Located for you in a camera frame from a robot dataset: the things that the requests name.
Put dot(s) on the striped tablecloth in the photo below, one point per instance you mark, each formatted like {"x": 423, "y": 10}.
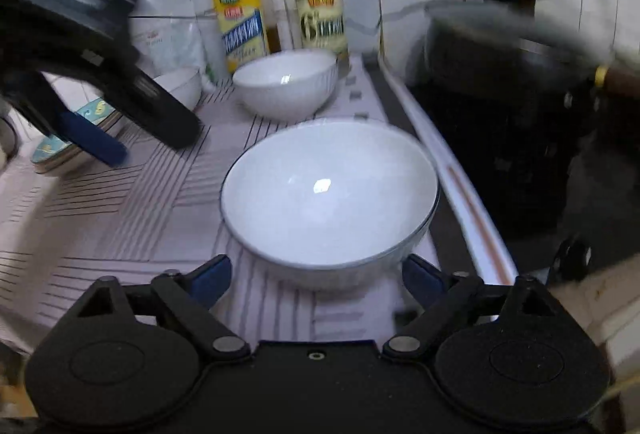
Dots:
{"x": 140, "y": 214}

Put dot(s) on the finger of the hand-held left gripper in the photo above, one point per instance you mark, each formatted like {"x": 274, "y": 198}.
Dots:
{"x": 165, "y": 114}
{"x": 95, "y": 139}

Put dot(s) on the black gas stove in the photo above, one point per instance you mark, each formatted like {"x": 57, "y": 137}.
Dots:
{"x": 500, "y": 154}

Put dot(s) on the white bowl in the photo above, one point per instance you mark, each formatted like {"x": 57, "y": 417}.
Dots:
{"x": 285, "y": 84}
{"x": 180, "y": 86}
{"x": 325, "y": 194}

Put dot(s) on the black pot with glass lid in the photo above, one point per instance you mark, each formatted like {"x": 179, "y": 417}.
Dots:
{"x": 480, "y": 64}

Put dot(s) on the glass wok lid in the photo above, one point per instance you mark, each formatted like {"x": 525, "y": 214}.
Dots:
{"x": 500, "y": 21}

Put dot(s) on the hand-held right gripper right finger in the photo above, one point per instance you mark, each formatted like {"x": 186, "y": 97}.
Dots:
{"x": 421, "y": 276}

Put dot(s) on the blue egg print plate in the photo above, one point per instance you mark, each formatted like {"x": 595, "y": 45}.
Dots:
{"x": 95, "y": 110}

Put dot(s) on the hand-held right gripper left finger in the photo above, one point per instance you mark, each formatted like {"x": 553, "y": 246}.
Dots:
{"x": 215, "y": 276}

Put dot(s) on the clear plastic bag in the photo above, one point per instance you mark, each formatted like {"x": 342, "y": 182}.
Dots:
{"x": 175, "y": 44}

